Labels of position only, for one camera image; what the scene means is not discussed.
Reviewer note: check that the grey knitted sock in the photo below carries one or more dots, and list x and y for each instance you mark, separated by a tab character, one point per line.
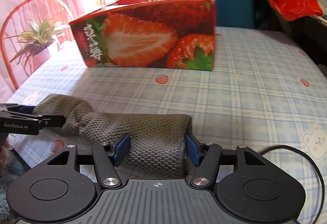
157	140

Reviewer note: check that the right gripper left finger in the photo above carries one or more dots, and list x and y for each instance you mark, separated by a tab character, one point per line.
107	157

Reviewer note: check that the person's left hand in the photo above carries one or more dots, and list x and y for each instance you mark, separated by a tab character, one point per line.
5	158

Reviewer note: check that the red strawberry cardboard box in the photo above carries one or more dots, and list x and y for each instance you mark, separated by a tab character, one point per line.
177	34

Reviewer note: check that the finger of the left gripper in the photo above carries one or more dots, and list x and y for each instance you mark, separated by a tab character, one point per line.
51	121
25	109

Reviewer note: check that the pink printed backdrop curtain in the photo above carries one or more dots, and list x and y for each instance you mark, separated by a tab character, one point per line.
32	31

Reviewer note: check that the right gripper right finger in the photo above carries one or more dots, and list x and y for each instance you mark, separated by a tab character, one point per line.
205	157

